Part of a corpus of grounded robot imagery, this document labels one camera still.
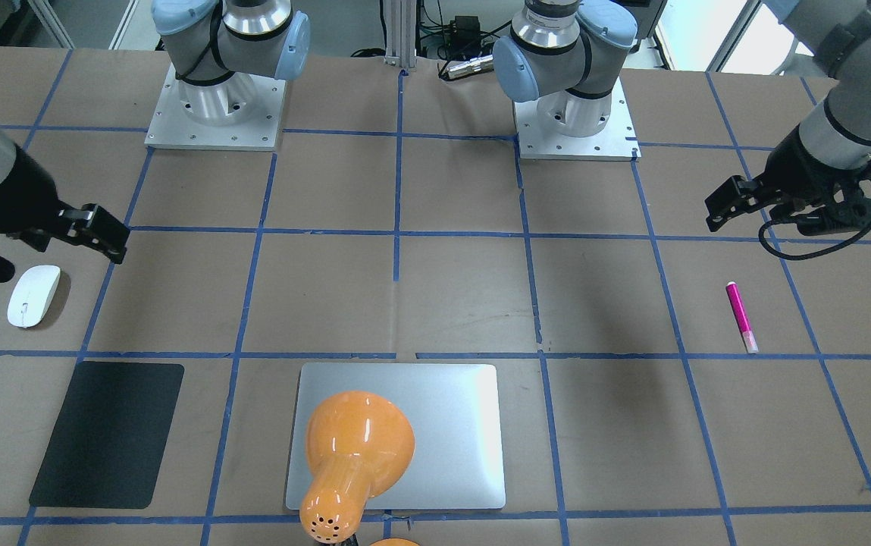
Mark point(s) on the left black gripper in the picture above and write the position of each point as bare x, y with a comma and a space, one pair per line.
797, 168

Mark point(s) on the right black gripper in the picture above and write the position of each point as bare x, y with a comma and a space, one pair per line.
20, 191

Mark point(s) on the white computer mouse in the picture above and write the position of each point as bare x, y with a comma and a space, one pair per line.
32, 296

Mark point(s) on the pink marker pen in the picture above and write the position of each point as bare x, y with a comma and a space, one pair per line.
741, 317

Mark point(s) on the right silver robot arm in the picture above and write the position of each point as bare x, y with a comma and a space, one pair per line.
230, 63

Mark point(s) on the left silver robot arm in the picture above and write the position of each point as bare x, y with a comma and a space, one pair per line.
567, 55

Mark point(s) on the black mousepad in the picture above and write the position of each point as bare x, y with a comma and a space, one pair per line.
108, 441

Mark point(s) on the orange desk lamp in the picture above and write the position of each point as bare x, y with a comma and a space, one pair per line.
357, 446

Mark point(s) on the silver closed laptop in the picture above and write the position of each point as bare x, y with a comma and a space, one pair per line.
455, 414

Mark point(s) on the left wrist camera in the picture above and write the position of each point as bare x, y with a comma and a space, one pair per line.
847, 211

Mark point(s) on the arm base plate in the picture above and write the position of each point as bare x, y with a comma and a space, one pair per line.
242, 113
566, 127

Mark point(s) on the aluminium frame post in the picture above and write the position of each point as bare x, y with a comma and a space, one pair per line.
400, 26

